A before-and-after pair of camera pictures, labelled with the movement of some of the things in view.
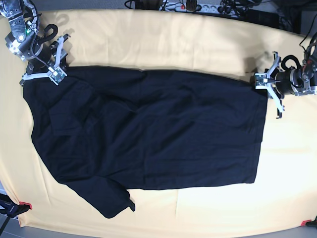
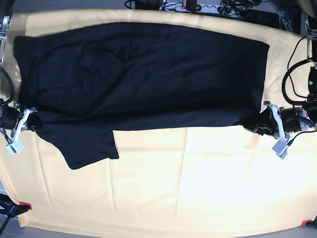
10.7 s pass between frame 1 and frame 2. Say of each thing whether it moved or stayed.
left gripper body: moved
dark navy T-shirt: moved
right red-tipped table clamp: stayed
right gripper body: moved
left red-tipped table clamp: stayed
